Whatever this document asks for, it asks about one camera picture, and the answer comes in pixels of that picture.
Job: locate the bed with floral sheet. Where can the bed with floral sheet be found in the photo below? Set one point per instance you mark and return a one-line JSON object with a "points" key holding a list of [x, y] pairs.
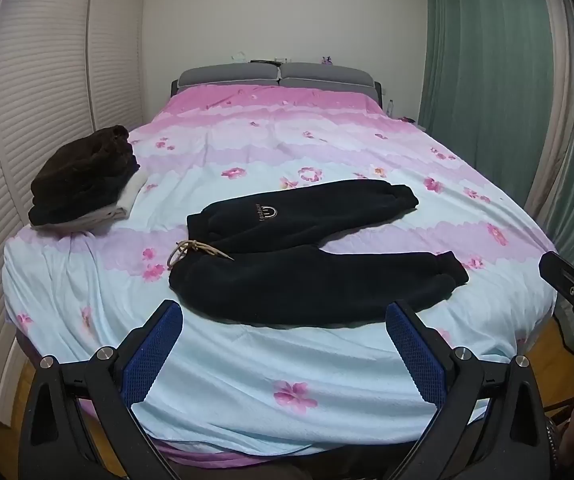
{"points": [[277, 160]]}

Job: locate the white louvered wardrobe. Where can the white louvered wardrobe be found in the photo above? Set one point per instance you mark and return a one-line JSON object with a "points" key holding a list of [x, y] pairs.
{"points": [[42, 110]]}

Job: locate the green curtain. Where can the green curtain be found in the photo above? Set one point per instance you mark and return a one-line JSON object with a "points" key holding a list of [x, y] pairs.
{"points": [[487, 70]]}

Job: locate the white folded cloth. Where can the white folded cloth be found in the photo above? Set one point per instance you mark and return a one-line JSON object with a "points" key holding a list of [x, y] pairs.
{"points": [[127, 195]]}

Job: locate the grey headboard cushion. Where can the grey headboard cushion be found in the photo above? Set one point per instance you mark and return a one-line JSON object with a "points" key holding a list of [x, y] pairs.
{"points": [[327, 76], [229, 76]]}

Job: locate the flat dark object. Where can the flat dark object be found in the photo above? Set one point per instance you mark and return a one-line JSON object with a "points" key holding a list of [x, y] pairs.
{"points": [[266, 60]]}

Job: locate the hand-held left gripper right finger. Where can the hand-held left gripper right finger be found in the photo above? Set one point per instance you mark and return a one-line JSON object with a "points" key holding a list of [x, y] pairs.
{"points": [[414, 355]]}

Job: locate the purple flower ornament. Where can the purple flower ornament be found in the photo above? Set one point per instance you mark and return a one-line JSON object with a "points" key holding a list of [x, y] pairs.
{"points": [[326, 60]]}

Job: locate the dark brown folded fleece garment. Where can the dark brown folded fleece garment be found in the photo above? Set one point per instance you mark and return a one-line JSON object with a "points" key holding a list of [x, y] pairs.
{"points": [[84, 170]]}

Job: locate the black fleece pants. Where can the black fleece pants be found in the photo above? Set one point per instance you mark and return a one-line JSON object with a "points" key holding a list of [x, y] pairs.
{"points": [[287, 260]]}

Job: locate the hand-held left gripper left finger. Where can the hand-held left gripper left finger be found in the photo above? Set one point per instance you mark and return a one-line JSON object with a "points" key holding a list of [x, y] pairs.
{"points": [[151, 355]]}

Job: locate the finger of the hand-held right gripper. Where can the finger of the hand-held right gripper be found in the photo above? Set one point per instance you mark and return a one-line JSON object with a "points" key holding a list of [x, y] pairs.
{"points": [[564, 280]]}

